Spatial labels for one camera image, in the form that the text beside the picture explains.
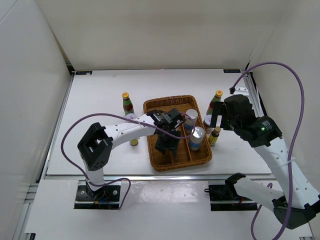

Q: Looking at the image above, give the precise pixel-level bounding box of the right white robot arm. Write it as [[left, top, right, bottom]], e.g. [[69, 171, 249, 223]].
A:
[[210, 94, 320, 230]]

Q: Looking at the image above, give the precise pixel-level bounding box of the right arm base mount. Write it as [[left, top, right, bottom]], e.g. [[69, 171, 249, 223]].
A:
[[204, 184, 258, 212]]

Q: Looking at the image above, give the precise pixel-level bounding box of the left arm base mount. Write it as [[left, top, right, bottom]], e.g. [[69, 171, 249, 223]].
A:
[[73, 181, 121, 210]]

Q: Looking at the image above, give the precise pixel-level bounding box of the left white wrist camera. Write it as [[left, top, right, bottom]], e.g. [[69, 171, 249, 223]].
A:
[[152, 110, 167, 123]]

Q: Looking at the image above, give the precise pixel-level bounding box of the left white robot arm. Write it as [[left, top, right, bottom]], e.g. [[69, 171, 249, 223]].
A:
[[77, 108, 185, 201]]

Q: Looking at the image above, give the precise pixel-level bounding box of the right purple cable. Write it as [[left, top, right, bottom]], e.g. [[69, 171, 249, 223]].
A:
[[228, 61, 305, 240]]

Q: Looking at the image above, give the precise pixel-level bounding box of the green sauce bottle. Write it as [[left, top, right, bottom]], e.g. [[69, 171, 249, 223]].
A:
[[206, 90, 223, 115], [122, 92, 135, 115]]

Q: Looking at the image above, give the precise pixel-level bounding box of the silver-top shaker bottle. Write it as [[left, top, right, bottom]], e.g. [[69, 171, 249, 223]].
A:
[[188, 126, 206, 151], [184, 108, 198, 129]]

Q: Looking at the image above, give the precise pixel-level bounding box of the woven wicker basket tray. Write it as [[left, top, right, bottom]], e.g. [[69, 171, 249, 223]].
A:
[[143, 95, 213, 172]]

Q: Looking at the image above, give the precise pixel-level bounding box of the left small yellow bottle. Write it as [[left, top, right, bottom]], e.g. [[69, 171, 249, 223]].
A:
[[129, 138, 139, 146]]

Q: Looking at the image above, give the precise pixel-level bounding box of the left green sauce bottle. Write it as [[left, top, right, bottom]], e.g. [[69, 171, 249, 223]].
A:
[[122, 92, 135, 115]]

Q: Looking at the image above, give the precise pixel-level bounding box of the left white-lid jar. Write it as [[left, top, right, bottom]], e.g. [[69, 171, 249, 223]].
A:
[[125, 113, 137, 120]]

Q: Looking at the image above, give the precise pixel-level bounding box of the right white-lid jar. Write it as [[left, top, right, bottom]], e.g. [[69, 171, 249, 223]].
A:
[[203, 114, 213, 135]]

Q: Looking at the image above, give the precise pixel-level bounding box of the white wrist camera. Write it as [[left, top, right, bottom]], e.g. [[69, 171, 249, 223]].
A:
[[234, 86, 250, 97], [152, 110, 167, 123]]

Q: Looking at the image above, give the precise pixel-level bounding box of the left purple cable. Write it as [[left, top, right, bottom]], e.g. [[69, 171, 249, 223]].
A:
[[60, 111, 197, 210]]

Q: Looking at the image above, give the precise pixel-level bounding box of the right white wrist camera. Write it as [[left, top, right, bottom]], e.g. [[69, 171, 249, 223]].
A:
[[234, 86, 250, 97]]

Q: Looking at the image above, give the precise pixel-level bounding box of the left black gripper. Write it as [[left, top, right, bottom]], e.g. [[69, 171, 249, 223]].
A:
[[154, 127, 182, 156]]

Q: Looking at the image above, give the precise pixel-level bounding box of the right green sauce bottle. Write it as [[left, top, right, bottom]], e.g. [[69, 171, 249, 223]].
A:
[[206, 90, 223, 115]]

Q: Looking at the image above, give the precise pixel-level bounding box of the small yellow bottle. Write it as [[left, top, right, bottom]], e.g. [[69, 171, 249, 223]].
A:
[[129, 138, 139, 146], [208, 126, 221, 146]]

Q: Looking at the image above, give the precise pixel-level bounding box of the purple cable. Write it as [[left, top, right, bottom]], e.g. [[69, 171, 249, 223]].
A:
[[60, 111, 197, 210], [228, 61, 305, 240]]

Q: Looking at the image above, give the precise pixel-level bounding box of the white-lid jar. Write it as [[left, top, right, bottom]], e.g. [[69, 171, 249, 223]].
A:
[[125, 113, 137, 120], [203, 114, 213, 135]]

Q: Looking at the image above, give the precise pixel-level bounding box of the right small yellow bottle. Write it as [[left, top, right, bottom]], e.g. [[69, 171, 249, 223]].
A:
[[208, 126, 221, 146]]

